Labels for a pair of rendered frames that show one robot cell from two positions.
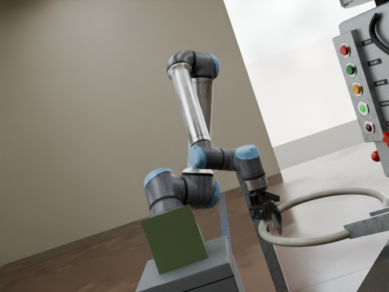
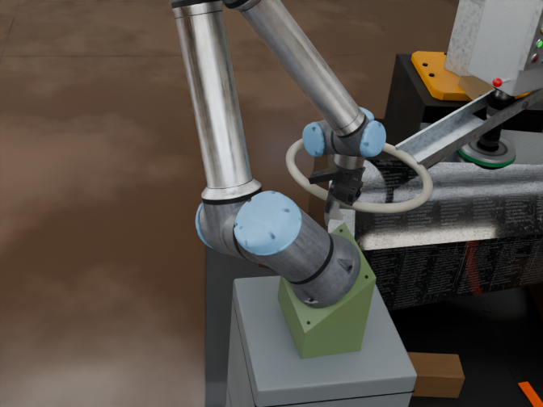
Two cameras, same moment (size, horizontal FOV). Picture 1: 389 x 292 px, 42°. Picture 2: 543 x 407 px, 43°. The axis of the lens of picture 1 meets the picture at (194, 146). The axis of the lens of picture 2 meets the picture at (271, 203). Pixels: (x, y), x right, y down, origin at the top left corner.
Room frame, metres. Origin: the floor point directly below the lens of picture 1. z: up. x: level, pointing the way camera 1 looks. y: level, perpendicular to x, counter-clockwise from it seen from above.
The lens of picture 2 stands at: (2.70, 1.40, 2.12)
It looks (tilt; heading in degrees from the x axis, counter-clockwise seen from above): 35 degrees down; 253
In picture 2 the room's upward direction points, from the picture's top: 5 degrees clockwise
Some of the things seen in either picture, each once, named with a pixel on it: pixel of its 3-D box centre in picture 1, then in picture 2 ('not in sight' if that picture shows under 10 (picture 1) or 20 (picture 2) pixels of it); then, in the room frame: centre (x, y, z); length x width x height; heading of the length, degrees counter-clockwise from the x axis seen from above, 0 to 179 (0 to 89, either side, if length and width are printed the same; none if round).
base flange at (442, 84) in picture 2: not in sight; (469, 75); (0.86, -1.39, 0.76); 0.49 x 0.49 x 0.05; 80
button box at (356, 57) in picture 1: (362, 87); (540, 27); (1.27, -0.45, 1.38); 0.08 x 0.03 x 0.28; 19
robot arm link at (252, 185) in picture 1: (256, 182); (349, 156); (1.98, -0.19, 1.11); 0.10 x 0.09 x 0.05; 49
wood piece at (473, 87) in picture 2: not in sight; (477, 90); (0.96, -1.15, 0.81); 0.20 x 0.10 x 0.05; 88
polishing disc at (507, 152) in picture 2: not in sight; (486, 147); (1.24, -0.58, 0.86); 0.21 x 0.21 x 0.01
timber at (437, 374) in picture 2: not in sight; (420, 374); (1.53, -0.18, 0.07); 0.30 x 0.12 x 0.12; 166
